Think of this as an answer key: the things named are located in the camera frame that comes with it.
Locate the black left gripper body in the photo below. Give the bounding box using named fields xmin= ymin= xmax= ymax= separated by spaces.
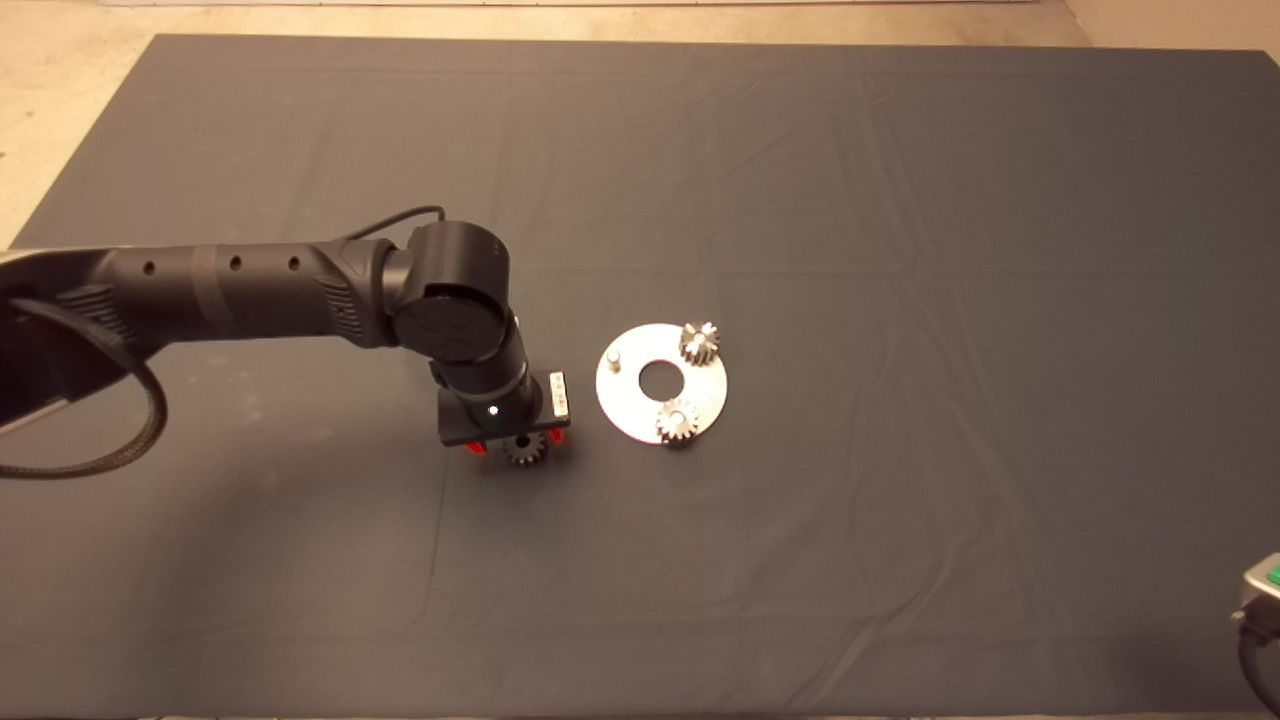
xmin=438 ymin=370 xmax=574 ymax=448

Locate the round metal plate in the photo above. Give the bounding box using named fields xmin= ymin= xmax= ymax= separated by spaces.
xmin=596 ymin=322 xmax=730 ymax=445

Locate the dark grey table cloth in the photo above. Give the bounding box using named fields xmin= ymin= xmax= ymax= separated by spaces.
xmin=0 ymin=36 xmax=1280 ymax=719

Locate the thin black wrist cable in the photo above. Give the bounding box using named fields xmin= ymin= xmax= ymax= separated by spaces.
xmin=345 ymin=205 xmax=447 ymax=243

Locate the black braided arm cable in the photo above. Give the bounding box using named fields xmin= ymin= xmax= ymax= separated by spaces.
xmin=0 ymin=298 xmax=168 ymax=479

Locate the black right camera cable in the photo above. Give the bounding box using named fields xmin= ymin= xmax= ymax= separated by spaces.
xmin=1236 ymin=605 xmax=1280 ymax=713

